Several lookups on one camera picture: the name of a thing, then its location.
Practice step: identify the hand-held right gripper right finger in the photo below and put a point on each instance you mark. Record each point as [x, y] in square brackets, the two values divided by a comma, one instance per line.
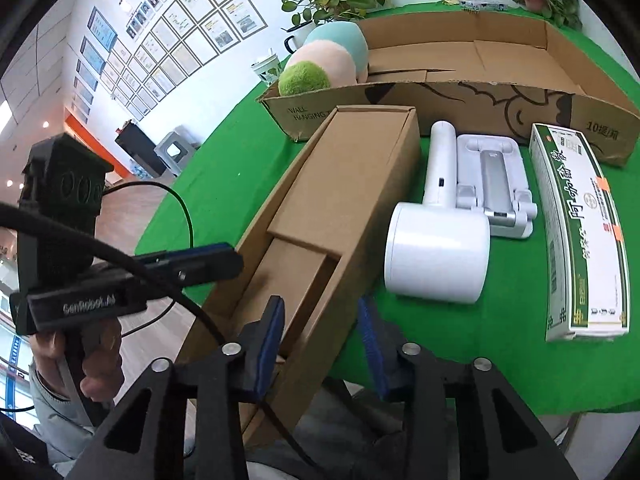
[372, 355]

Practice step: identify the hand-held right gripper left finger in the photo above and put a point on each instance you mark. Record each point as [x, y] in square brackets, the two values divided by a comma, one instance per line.
[269, 345]

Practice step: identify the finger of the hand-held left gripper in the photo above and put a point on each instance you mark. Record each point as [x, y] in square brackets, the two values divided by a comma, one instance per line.
[212, 249]
[210, 267]

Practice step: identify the white lint remover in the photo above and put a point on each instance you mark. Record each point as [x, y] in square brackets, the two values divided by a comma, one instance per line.
[435, 250]

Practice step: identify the long narrow cardboard box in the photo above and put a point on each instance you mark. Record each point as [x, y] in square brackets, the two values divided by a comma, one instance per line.
[345, 185]

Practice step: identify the white folding phone stand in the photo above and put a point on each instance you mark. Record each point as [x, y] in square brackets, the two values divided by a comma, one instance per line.
[470, 147]

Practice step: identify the large cardboard box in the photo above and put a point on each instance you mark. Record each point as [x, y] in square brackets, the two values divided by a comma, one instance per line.
[500, 60]

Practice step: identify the person's left forearm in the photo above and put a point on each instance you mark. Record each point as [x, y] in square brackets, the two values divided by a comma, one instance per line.
[55, 415]

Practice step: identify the person's left hand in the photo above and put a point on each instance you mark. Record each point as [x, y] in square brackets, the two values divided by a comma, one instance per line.
[107, 355]

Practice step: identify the person's grey clothing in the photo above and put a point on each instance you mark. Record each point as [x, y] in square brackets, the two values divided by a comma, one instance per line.
[320, 410]

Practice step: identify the green tablecloth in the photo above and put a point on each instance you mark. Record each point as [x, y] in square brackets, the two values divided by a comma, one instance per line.
[225, 170]

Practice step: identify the grey plastic stool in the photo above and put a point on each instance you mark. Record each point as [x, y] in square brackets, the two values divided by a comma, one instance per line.
[175, 152]

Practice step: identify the black cabinet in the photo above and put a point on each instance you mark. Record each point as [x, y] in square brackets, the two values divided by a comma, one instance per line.
[137, 147]

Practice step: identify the white tumbler with dark lid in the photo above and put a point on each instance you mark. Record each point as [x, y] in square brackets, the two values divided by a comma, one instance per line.
[265, 67]

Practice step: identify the pastel striped plush toy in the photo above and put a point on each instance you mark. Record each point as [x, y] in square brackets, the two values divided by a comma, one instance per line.
[325, 60]

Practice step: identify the white enamel mug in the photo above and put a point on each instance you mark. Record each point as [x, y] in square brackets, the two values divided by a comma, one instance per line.
[302, 37]

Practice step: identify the green and white medicine box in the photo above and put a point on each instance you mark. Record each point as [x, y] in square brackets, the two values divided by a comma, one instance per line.
[585, 240]

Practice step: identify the colourful printed packet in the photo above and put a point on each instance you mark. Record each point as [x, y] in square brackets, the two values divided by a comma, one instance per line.
[482, 5]

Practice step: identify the wall of framed certificates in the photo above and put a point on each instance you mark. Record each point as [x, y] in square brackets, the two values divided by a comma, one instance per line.
[175, 55]

